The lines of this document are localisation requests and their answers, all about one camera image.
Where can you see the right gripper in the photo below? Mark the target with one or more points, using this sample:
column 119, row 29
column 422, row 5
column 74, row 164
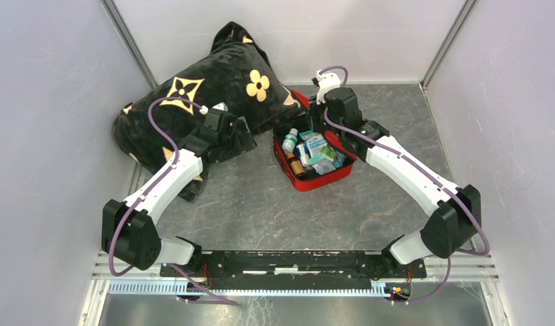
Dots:
column 311, row 117

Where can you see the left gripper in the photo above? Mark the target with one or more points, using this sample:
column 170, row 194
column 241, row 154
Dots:
column 245, row 142

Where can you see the white bottle green label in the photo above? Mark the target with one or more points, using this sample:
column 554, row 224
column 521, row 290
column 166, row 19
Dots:
column 290, row 141

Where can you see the small green packet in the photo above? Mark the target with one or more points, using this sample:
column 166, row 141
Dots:
column 328, row 153

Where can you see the white bottle blue label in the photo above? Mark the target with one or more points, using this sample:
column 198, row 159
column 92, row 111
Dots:
column 303, row 155

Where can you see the red medicine kit case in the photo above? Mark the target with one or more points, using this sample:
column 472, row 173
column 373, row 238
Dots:
column 312, row 180

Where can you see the brown bottle orange cap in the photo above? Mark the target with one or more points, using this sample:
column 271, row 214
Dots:
column 296, row 166

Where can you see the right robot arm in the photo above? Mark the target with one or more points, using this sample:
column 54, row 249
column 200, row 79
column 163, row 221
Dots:
column 454, row 212

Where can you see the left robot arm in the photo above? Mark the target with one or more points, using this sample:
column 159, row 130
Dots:
column 129, row 233

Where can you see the black pillow with gold flowers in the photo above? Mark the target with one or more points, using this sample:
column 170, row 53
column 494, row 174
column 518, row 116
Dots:
column 236, row 72

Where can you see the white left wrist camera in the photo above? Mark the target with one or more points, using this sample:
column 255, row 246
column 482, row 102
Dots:
column 220, row 106

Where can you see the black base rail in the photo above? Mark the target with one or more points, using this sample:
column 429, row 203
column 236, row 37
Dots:
column 299, row 270

